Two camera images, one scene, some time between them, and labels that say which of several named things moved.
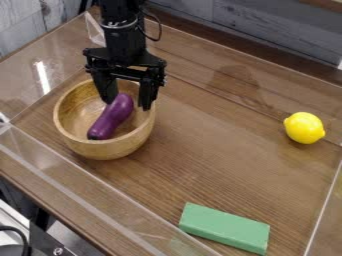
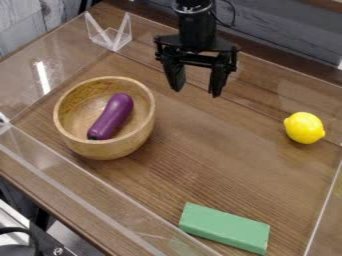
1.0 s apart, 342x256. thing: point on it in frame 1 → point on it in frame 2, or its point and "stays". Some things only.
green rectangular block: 226,227 stays
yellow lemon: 304,127 stays
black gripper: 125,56 → 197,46
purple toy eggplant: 118,109 stays
